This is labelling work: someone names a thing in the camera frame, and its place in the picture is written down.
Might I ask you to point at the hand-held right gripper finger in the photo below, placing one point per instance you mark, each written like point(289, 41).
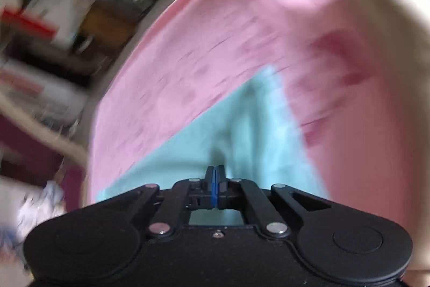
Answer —
point(211, 187)
point(219, 187)

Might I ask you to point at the teal shirt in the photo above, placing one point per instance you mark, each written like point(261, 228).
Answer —
point(248, 125)

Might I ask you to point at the pink printed blanket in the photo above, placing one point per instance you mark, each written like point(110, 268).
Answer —
point(201, 55)

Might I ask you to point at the grey white patterned garment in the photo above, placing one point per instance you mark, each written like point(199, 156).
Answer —
point(40, 209)

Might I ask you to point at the brown wooden cabinet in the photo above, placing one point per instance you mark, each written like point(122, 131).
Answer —
point(107, 21)

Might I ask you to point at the white box with red stripe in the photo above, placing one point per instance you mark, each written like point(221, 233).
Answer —
point(27, 23)

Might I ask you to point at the beige quilt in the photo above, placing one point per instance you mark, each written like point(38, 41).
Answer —
point(396, 4)

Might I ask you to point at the maroon chair with gold frame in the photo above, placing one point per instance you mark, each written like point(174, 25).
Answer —
point(30, 152)

